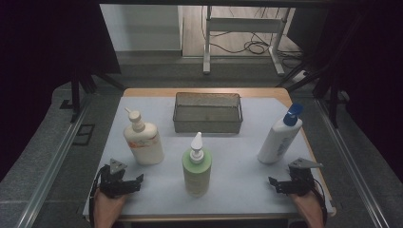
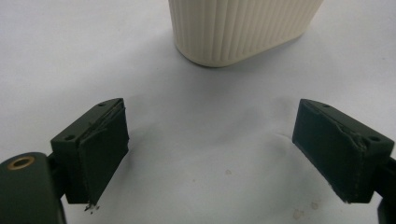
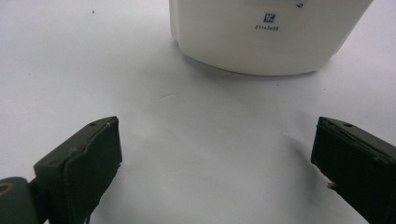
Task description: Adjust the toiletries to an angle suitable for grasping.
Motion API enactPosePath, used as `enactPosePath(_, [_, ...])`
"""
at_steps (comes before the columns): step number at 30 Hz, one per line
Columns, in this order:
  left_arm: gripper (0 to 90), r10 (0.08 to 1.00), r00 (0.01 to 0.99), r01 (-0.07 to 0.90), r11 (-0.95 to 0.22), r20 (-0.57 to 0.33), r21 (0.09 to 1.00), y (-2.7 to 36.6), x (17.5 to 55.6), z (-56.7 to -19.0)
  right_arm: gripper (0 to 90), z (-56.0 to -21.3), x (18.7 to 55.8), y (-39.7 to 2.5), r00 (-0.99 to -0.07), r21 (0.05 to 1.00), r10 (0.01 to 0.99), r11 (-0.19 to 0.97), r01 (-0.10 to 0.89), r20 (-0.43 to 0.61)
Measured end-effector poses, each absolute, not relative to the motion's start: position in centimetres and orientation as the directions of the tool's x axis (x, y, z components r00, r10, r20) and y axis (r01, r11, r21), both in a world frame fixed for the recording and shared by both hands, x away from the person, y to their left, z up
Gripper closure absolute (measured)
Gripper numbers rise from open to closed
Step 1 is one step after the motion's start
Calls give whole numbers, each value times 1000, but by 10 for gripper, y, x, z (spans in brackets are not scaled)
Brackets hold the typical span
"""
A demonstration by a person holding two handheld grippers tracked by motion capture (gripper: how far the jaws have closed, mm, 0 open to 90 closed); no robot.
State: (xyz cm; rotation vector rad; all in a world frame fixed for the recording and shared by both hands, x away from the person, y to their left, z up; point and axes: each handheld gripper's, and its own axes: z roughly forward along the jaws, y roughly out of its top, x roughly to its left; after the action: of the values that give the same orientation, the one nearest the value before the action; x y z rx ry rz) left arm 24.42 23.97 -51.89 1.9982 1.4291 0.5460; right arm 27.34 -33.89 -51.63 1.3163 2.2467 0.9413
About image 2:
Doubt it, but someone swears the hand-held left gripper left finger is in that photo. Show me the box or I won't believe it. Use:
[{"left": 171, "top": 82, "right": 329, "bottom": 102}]
[{"left": 49, "top": 97, "right": 130, "bottom": 207}]

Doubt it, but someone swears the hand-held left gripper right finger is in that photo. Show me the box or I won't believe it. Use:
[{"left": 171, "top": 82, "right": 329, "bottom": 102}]
[{"left": 291, "top": 98, "right": 396, "bottom": 204}]

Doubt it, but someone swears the cream ribbed pump bottle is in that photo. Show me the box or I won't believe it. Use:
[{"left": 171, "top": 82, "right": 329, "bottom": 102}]
[{"left": 167, "top": 0, "right": 325, "bottom": 68}]

